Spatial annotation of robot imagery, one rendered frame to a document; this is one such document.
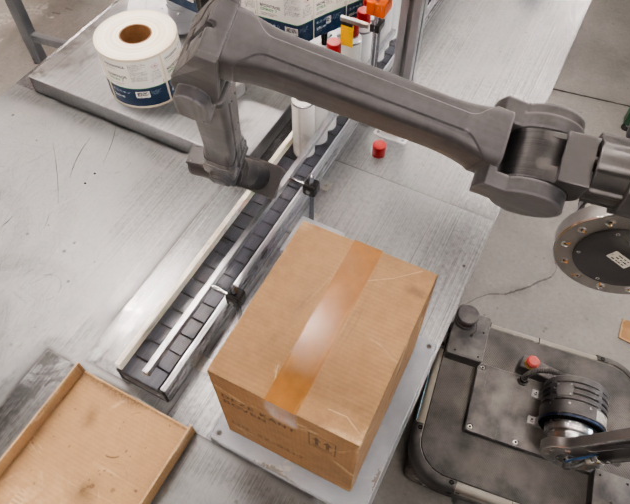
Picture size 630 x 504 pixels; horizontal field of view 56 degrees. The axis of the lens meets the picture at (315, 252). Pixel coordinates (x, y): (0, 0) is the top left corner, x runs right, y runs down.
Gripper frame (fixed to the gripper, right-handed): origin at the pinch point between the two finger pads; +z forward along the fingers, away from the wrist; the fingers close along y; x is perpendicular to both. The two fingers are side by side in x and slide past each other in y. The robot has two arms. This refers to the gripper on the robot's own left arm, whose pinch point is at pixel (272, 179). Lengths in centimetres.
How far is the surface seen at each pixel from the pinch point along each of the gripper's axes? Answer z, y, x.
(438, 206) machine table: 19.3, -33.5, -7.4
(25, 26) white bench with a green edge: 103, 181, -19
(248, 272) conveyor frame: -8.2, -5.2, 19.2
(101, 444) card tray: -31, 1, 54
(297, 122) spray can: 3.0, 0.3, -13.6
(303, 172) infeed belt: 9.7, -2.8, -3.7
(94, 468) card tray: -34, 0, 57
